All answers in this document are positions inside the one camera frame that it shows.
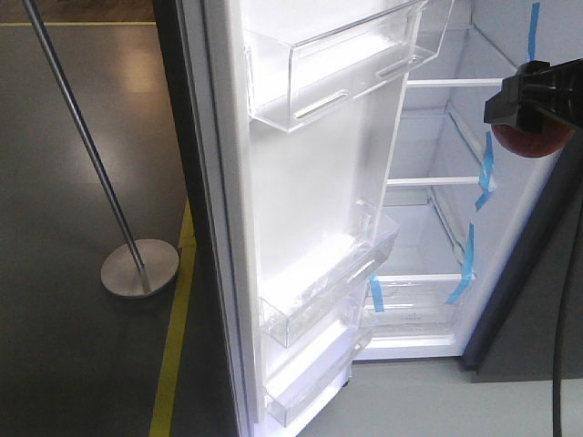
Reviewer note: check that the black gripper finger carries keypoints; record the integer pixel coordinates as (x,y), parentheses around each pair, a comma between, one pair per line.
(536,92)

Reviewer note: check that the red yellow apple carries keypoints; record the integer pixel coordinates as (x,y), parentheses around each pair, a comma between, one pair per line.
(533,144)

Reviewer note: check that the grey fridge with door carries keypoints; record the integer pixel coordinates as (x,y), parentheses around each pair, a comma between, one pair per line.
(416,147)

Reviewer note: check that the clear fridge crisper drawer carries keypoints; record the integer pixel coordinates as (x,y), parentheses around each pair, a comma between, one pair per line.
(415,306)

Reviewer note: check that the clear upper door bin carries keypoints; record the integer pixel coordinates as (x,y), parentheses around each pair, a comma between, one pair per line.
(306,58)

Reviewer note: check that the clear door bin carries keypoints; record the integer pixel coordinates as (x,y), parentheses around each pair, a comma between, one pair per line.
(306,58)
(305,292)
(327,350)

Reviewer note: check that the clear middle door bin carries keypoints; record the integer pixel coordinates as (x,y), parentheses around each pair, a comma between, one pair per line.
(305,292)

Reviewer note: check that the clear lower door bin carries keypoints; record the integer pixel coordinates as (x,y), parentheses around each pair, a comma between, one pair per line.
(327,350)

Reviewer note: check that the silver pole stand round base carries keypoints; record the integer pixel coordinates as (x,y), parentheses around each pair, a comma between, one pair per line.
(140,267)

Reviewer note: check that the yellow floor tape line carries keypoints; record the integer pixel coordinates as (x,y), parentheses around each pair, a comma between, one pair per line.
(162,413)

